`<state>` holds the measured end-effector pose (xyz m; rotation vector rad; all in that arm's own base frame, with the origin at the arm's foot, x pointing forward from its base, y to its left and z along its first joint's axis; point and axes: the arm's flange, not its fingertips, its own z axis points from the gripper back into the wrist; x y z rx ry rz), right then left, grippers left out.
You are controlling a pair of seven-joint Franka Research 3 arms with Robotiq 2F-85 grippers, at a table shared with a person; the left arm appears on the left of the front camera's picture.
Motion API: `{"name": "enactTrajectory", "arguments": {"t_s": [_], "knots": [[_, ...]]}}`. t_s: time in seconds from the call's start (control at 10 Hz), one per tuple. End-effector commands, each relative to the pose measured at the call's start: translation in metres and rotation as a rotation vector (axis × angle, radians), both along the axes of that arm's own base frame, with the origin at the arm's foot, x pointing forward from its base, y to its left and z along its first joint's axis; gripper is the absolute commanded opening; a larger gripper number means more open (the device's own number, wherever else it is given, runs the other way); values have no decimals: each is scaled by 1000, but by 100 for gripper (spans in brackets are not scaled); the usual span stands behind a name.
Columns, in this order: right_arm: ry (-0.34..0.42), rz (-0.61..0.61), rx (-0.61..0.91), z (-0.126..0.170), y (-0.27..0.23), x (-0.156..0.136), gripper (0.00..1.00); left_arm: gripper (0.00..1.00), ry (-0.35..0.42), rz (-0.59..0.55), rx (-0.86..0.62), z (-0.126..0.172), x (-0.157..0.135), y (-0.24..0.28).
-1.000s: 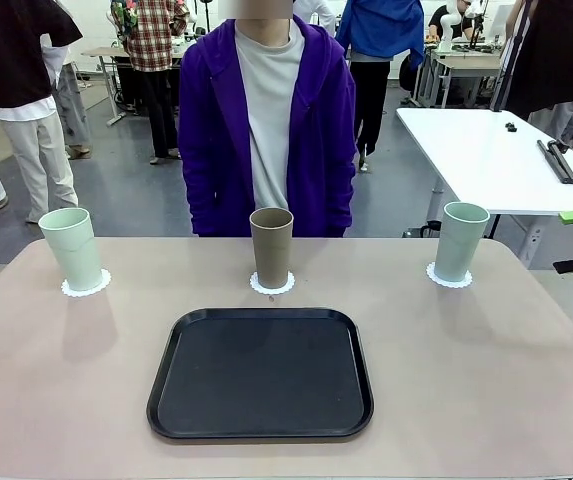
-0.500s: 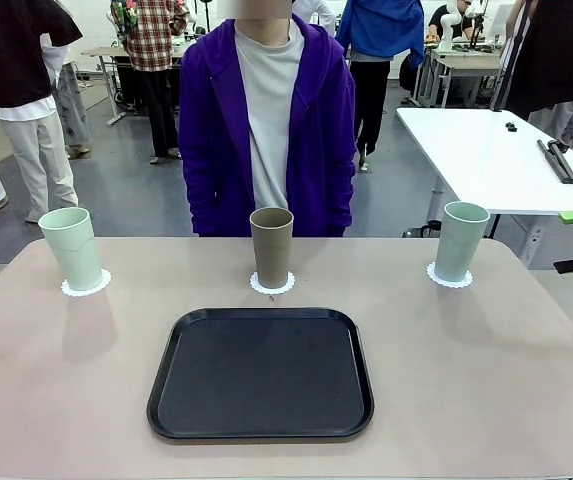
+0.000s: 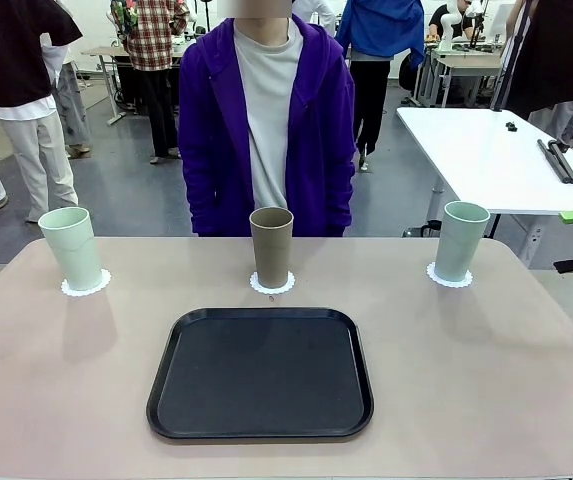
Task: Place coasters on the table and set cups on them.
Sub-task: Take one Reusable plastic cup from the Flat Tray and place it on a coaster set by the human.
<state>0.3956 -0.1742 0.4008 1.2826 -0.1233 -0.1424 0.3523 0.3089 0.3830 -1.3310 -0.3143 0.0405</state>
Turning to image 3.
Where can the black plastic tray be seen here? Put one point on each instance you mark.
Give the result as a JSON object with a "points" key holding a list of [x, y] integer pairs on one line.
{"points": [[266, 375]]}

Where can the small black object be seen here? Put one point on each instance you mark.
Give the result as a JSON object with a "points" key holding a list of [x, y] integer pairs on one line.
{"points": [[511, 126]]}

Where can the white table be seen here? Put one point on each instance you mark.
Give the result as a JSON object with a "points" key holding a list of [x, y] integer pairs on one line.
{"points": [[481, 150]]}

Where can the person in black top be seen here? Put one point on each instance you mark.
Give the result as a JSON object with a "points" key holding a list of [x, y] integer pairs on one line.
{"points": [[11, 50]]}

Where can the white scalloped paper coaster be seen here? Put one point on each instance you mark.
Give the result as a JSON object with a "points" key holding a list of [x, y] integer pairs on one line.
{"points": [[254, 281], [107, 282], [451, 285]]}

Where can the person in grey trousers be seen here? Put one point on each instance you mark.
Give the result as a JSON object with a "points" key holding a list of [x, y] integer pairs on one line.
{"points": [[71, 100]]}

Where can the grey desk with robot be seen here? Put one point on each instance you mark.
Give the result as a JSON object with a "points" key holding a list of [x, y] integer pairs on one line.
{"points": [[466, 62]]}

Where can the person in white shirt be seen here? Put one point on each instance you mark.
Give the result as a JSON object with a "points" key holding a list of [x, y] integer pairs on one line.
{"points": [[316, 12]]}

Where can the person in black coat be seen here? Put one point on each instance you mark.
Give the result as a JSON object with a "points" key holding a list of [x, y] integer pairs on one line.
{"points": [[551, 50]]}

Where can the person's left forearm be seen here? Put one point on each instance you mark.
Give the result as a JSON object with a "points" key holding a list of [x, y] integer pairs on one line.
{"points": [[341, 200]]}

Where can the person in purple hoodie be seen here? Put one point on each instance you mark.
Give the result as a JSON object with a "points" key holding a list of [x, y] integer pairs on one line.
{"points": [[206, 125]]}

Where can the seated person in black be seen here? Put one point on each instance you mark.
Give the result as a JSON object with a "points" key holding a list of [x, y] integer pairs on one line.
{"points": [[435, 22]]}

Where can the brown plastic cup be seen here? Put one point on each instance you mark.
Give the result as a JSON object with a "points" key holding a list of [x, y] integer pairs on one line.
{"points": [[272, 250]]}

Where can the person in plaid shirt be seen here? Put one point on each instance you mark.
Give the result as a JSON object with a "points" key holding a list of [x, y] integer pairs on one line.
{"points": [[153, 35]]}

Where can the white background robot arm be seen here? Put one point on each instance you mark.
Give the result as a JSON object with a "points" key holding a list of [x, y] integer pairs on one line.
{"points": [[448, 25]]}

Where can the person's right forearm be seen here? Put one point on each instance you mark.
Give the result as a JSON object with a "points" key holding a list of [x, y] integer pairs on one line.
{"points": [[198, 200]]}

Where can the pale green plastic cup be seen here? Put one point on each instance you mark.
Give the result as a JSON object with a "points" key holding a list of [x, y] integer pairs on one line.
{"points": [[73, 255], [458, 245]]}

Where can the black folded tripod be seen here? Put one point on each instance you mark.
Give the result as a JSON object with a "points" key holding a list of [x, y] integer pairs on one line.
{"points": [[561, 165]]}

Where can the black round bag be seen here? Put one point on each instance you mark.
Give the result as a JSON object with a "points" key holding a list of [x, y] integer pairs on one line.
{"points": [[407, 75]]}

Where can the grey background desk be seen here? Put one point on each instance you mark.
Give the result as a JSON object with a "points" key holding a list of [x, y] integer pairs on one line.
{"points": [[103, 51]]}

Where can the person in blue jacket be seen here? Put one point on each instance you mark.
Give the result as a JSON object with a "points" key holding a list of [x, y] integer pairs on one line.
{"points": [[381, 25]]}

